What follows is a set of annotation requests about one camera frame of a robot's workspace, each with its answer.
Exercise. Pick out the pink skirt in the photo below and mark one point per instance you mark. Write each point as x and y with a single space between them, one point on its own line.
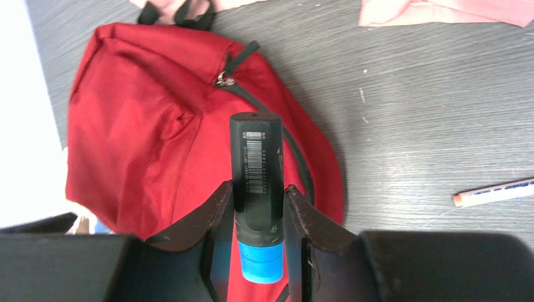
391 13

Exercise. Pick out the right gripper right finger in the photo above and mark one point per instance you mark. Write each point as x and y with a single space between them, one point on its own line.
326 262

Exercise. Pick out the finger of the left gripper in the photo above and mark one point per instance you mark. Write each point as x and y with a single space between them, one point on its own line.
56 224

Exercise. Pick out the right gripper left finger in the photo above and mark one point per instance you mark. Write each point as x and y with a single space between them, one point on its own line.
188 261

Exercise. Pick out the red backpack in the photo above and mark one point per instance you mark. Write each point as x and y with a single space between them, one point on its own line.
149 111

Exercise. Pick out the pink capped marker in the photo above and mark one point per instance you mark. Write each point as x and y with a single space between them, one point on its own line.
502 192

